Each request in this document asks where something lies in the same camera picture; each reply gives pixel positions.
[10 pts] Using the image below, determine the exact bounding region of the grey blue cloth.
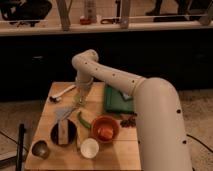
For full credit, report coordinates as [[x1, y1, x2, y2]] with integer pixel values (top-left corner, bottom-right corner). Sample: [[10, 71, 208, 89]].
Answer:
[[55, 107, 75, 121]]

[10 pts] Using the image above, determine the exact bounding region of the black bag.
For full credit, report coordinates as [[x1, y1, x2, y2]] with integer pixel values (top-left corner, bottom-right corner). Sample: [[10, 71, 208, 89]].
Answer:
[[0, 0, 52, 27]]

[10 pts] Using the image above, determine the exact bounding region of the orange fruit toy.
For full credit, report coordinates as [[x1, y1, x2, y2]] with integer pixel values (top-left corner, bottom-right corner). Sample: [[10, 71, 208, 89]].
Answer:
[[100, 128, 114, 140]]

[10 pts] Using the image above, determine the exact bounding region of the black pole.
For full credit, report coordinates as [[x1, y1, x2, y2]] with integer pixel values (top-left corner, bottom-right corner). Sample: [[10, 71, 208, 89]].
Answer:
[[15, 124, 25, 171]]

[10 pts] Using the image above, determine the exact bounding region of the small metal cup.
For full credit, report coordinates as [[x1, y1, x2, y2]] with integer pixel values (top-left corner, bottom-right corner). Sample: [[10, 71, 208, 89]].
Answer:
[[32, 140, 50, 159]]

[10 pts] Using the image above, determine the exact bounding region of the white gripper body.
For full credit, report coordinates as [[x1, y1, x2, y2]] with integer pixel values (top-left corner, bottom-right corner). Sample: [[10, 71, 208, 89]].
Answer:
[[75, 77, 93, 97]]

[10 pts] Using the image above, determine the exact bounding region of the white plastic cup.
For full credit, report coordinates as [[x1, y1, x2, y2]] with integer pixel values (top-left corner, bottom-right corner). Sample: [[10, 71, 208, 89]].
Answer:
[[80, 138, 99, 159]]

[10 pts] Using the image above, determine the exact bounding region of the green plastic tray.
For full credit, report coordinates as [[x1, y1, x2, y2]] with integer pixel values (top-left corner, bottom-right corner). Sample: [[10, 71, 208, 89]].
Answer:
[[103, 85, 134, 114]]

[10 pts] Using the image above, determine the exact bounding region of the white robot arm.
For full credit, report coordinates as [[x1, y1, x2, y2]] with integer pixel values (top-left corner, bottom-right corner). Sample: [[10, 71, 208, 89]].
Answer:
[[71, 49, 193, 171]]

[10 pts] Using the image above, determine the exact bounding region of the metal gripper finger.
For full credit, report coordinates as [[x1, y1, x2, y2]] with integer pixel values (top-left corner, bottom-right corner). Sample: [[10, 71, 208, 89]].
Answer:
[[74, 98, 83, 107]]

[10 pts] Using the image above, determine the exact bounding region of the red bowl on shelf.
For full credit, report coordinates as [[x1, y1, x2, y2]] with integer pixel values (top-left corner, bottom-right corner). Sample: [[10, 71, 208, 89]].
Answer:
[[79, 18, 92, 25]]

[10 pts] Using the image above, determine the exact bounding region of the orange bowl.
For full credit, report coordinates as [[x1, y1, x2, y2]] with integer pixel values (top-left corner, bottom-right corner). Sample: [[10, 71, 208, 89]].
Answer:
[[90, 115, 119, 143]]

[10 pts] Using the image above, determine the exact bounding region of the dark grapes bunch toy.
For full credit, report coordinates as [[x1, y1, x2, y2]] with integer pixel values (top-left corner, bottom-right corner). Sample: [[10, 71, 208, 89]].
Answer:
[[120, 117, 136, 128]]

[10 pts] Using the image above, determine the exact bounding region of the green chili pepper toy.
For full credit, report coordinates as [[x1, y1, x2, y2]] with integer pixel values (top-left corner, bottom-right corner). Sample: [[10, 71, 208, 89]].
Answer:
[[77, 111, 91, 130]]

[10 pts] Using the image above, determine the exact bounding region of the blue sponge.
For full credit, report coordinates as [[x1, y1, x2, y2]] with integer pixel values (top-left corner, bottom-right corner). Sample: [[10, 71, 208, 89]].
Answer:
[[122, 93, 133, 101]]

